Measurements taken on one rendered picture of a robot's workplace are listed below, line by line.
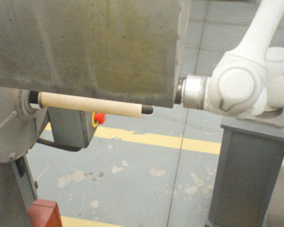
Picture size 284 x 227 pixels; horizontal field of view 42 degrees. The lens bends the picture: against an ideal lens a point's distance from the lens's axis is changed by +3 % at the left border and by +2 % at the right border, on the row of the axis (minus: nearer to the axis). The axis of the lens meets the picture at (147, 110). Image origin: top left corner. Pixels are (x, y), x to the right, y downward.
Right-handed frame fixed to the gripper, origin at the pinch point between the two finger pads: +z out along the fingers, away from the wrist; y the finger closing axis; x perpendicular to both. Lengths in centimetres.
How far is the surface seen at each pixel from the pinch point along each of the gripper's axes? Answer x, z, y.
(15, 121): 16.2, 5.3, -36.8
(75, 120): -4.6, 6.4, -12.4
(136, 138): -107, 15, 88
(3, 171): -12.5, 21.1, -25.9
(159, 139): -107, 0, 90
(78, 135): -10.1, 6.2, -12.4
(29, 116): 15.6, 4.2, -34.4
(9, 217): -27.0, 21.1, -29.1
